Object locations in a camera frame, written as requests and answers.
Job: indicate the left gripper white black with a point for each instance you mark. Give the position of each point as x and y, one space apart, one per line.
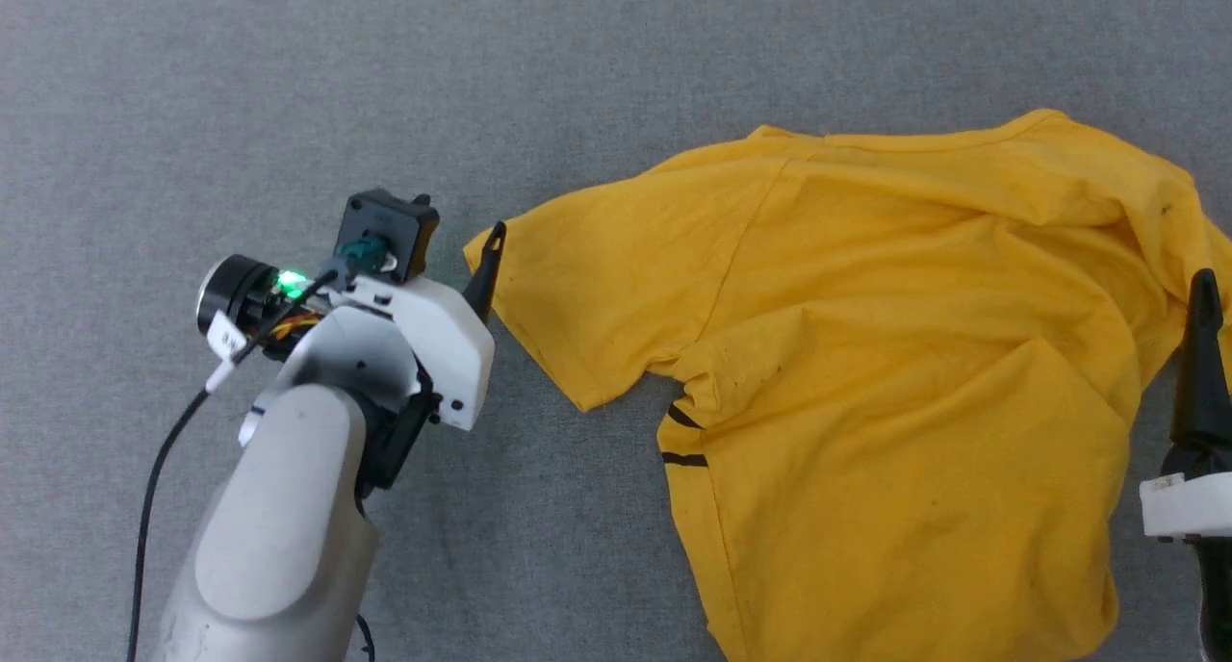
443 354

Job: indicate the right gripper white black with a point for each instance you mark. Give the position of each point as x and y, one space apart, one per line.
1189 508

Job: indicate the yellow t-shirt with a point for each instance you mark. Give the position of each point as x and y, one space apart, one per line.
866 402

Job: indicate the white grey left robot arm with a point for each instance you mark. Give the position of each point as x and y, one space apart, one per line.
279 518

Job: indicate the grey fabric sofa cushion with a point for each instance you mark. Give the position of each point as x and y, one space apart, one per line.
481 85

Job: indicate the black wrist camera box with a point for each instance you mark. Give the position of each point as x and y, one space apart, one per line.
395 224

